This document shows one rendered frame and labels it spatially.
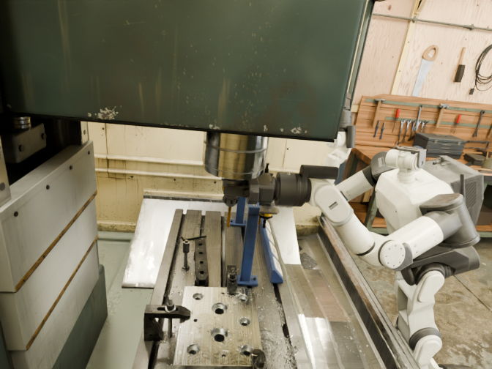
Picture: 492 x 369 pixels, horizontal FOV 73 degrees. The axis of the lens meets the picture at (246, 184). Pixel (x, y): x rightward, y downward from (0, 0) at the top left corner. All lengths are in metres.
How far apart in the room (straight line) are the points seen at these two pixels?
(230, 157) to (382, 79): 3.13
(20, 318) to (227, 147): 0.56
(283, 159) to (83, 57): 1.41
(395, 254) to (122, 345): 1.05
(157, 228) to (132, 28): 1.36
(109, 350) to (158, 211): 0.79
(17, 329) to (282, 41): 0.80
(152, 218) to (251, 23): 1.44
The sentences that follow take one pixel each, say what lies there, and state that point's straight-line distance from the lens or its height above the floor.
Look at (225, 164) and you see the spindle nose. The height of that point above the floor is 1.48.
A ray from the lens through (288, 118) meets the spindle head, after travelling 0.69.
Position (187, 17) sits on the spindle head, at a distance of 0.67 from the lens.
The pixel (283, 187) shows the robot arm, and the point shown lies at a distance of 0.83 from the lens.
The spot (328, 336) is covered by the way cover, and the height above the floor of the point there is 0.75.
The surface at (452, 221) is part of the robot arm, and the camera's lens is 1.15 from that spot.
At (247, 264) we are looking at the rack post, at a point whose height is 0.99.
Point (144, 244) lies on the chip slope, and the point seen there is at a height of 0.72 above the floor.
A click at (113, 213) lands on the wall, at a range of 2.13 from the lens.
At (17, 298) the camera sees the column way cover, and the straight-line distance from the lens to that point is 0.85.
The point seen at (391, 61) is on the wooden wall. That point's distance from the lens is 3.80.
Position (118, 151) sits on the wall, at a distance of 1.96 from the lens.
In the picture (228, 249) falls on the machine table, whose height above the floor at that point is 0.90.
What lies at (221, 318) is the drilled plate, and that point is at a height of 0.99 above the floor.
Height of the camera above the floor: 1.73
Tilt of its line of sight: 23 degrees down
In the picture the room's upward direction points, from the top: 6 degrees clockwise
